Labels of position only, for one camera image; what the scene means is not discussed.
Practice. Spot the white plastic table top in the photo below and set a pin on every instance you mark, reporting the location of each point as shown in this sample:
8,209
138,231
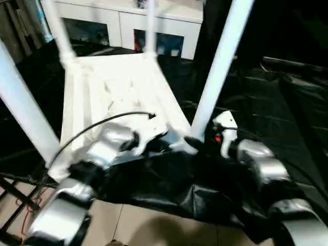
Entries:
115,84

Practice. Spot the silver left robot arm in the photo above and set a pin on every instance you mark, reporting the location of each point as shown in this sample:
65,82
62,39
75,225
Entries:
102,148

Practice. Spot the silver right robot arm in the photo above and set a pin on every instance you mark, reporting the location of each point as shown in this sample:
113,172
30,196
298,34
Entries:
264,159

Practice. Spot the black plastic mat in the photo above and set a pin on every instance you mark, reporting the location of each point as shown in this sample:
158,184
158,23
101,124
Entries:
269,102

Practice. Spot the white jar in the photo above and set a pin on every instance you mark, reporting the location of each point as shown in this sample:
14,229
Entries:
174,52

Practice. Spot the red container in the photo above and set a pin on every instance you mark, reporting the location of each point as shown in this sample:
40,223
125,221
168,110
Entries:
137,43

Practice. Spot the grey rounded robot part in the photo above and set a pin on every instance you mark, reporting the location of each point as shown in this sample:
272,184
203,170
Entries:
115,243

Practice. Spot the white sideboard cabinet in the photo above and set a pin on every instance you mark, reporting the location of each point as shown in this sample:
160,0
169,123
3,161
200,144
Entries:
174,20

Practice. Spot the black backdrop cloth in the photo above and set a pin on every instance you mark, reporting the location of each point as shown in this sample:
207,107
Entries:
282,25

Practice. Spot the clear bag of dark parts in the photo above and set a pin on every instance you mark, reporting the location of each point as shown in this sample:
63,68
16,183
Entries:
141,3

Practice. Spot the blue printed panel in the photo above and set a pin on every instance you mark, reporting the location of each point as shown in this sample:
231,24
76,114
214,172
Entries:
47,25

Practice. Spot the grey tripod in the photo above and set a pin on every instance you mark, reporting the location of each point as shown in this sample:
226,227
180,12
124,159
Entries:
20,28

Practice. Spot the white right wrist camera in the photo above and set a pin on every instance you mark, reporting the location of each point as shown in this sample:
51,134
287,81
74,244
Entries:
226,123

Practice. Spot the black folding stand frame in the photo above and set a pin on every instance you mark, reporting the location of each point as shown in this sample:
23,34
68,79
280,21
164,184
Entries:
15,194

